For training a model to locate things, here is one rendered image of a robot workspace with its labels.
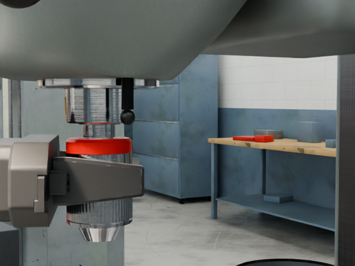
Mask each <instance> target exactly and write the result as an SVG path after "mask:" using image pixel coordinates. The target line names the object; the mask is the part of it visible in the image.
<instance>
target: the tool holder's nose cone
mask: <svg viewBox="0 0 355 266"><path fill-rule="evenodd" d="M120 228H121V226H120V227H112V228H104V229H88V228H80V227H79V230H80V232H81V234H82V236H83V238H84V239H85V240H86V241H90V242H107V241H112V240H114V239H115V238H116V236H117V234H118V232H119V230H120Z"/></svg>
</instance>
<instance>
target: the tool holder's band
mask: <svg viewBox="0 0 355 266"><path fill-rule="evenodd" d="M131 152H132V140H131V139H130V138H129V137H114V138H110V139H86V138H84V137H72V138H68V139H67V140H66V153H68V154H78V155H113V154H126V153H131Z"/></svg>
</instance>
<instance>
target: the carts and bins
mask: <svg viewBox="0 0 355 266"><path fill-rule="evenodd" d="M236 266H334V265H332V264H328V263H324V262H319V261H311V260H302V259H262V260H253V261H248V262H244V263H241V264H238V265H236Z"/></svg>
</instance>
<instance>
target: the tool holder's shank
mask: <svg viewBox="0 0 355 266"><path fill-rule="evenodd" d="M77 124H78V125H83V137H84V138H86V139H110V138H114V137H115V125H119V124H121V123H105V124H86V123H77Z"/></svg>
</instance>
